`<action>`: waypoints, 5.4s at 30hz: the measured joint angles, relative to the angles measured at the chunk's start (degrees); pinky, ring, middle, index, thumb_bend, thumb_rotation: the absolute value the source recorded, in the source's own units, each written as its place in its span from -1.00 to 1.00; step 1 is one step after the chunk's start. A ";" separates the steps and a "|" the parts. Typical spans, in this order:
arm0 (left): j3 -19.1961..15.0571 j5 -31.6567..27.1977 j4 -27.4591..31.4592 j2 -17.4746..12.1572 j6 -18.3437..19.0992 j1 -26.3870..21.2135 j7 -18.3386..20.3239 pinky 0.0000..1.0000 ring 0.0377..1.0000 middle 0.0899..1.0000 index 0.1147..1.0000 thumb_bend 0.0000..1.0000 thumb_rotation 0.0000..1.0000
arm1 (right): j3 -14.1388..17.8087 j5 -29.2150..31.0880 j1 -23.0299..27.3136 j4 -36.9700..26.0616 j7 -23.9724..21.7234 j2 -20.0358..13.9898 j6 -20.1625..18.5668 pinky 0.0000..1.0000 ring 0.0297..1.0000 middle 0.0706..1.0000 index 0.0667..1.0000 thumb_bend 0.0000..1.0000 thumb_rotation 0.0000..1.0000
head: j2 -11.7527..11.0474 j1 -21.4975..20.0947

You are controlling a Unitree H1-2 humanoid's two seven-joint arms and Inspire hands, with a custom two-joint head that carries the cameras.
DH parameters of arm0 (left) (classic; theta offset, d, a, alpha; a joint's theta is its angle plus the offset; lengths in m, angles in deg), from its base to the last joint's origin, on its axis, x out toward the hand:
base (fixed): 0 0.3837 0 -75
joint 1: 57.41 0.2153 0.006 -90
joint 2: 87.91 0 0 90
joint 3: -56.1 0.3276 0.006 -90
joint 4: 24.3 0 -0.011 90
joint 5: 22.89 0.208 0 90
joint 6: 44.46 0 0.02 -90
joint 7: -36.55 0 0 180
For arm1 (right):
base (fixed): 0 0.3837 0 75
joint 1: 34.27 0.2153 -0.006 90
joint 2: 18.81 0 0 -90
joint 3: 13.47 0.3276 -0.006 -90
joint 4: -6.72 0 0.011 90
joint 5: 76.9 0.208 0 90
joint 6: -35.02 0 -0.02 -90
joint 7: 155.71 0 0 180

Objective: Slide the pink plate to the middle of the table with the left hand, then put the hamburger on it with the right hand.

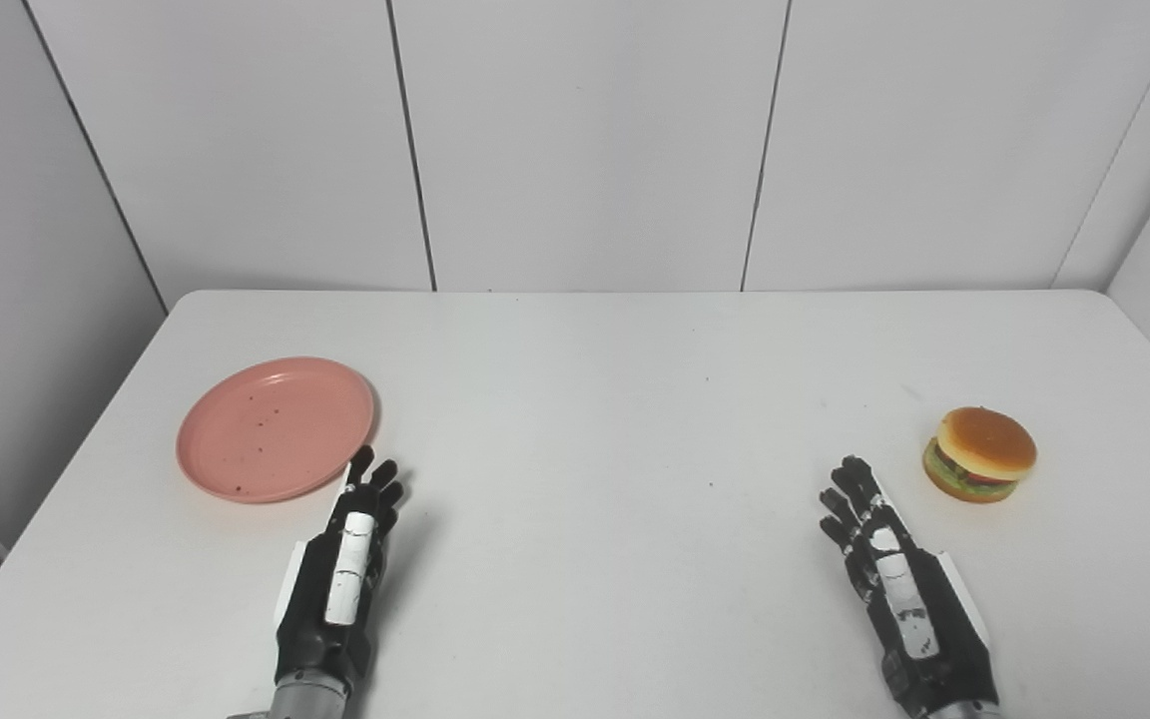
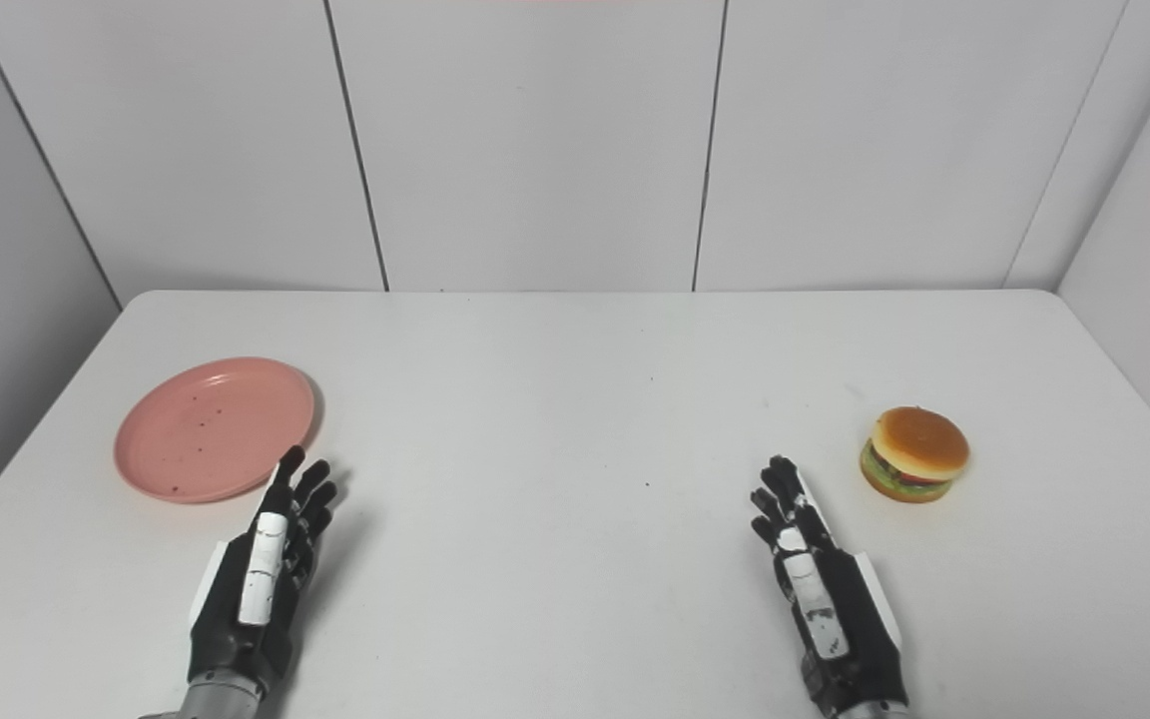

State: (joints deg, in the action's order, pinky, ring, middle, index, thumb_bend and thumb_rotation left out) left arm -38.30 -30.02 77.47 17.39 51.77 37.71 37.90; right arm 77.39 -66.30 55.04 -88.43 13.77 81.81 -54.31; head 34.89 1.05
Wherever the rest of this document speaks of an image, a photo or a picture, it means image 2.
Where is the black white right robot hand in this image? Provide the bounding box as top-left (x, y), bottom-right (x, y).
top-left (749, 455), bottom-right (911, 716)

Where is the pink round plate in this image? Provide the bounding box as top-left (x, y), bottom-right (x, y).
top-left (114, 357), bottom-right (317, 504)

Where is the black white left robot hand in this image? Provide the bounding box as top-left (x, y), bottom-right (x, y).
top-left (186, 445), bottom-right (339, 698)

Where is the toy hamburger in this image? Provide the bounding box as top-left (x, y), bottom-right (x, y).
top-left (859, 405), bottom-right (971, 504)

